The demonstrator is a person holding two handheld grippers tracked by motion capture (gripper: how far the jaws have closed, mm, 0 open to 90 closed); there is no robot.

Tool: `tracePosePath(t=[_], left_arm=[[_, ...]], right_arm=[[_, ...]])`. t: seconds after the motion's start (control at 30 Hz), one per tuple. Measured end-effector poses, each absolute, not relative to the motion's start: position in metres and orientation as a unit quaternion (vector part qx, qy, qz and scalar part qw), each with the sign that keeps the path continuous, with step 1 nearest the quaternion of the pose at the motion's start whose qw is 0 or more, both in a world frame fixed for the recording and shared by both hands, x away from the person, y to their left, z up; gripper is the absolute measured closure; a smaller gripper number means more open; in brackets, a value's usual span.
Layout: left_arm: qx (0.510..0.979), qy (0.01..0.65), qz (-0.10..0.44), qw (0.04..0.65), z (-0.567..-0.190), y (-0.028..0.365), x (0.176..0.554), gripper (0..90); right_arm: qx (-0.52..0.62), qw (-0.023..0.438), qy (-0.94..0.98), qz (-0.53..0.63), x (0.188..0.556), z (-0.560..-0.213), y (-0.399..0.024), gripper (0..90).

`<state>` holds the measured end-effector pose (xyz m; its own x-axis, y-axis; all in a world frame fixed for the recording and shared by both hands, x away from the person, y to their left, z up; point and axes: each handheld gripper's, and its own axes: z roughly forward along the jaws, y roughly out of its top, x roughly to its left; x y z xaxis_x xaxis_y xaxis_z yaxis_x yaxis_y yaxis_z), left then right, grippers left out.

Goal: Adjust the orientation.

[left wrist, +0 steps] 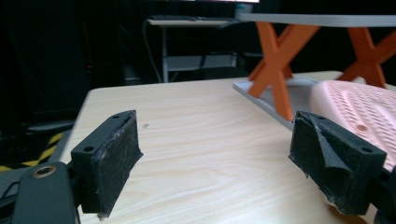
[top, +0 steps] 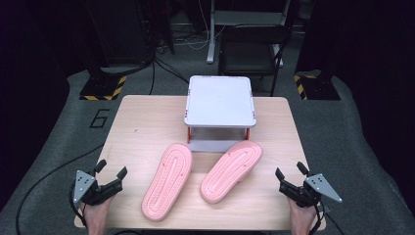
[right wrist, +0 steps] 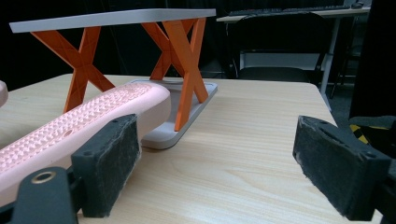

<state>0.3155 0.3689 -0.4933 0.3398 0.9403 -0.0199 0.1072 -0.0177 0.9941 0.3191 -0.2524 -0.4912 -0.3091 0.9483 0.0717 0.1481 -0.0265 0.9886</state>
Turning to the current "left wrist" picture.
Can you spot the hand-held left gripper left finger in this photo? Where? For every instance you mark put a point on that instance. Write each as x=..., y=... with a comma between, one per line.
x=106, y=161

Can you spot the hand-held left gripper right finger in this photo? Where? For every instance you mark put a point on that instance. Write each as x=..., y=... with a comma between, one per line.
x=334, y=161

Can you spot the pink perforated plastic basket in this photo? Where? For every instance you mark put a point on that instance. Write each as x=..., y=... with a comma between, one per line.
x=358, y=115

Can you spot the orange and grey rack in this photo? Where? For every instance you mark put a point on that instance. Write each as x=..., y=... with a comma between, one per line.
x=280, y=65

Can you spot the white metal cart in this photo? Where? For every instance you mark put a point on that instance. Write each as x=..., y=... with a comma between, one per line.
x=193, y=49

